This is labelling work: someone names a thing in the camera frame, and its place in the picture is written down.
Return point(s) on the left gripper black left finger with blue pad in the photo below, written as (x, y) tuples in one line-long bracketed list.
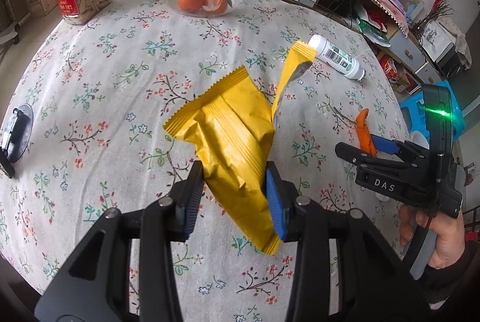
[(93, 283)]

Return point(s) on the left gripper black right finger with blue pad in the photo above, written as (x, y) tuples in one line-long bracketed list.
[(344, 268)]

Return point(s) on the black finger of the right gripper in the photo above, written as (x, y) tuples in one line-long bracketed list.
[(354, 155)]

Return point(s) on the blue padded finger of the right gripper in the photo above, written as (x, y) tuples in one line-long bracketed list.
[(384, 145)]

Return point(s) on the yellow snack wrapper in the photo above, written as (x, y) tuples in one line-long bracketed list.
[(232, 127)]

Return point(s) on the right hand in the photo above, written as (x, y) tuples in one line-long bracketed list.
[(450, 243)]

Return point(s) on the blue plastic stool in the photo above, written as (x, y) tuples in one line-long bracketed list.
[(414, 111)]

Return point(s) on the low grey side cabinet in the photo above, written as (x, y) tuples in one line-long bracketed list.
[(405, 49)]

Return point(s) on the white plastic bottle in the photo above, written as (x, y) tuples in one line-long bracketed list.
[(338, 59)]

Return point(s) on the orange mandarin right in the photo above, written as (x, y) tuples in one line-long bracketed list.
[(215, 7)]

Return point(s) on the orange mandarin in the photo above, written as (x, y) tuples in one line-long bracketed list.
[(190, 6), (215, 7)]

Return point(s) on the orange mandarin front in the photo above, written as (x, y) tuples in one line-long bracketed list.
[(190, 6)]

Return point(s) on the black suction mount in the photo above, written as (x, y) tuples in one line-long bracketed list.
[(16, 137)]

